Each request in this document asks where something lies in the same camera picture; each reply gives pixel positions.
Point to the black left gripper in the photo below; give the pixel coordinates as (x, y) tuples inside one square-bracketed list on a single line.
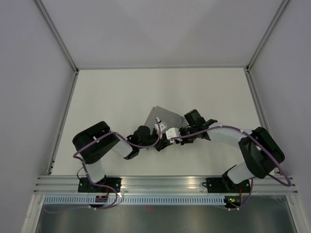
[(164, 142)]

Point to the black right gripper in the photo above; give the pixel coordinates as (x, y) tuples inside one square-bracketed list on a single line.
[(184, 141)]

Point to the grey cloth napkin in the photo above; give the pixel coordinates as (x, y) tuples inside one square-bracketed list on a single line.
[(171, 119)]

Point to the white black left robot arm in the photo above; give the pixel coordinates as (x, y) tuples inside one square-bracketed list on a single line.
[(95, 142)]

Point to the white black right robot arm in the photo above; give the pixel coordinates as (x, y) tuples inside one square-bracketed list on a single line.
[(260, 152)]

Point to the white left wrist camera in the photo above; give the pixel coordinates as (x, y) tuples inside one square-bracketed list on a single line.
[(160, 126)]

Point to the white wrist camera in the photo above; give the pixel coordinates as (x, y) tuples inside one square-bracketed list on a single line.
[(173, 134), (160, 126)]

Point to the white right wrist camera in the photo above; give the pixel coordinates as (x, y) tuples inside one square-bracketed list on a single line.
[(173, 134)]

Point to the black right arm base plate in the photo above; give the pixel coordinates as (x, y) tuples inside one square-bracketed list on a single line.
[(221, 185)]

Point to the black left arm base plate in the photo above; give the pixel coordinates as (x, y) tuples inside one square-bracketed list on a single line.
[(103, 186)]

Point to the white slotted cable duct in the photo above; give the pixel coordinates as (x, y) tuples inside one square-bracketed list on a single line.
[(136, 200)]

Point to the aluminium frame rail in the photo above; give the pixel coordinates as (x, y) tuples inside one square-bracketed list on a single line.
[(161, 185)]

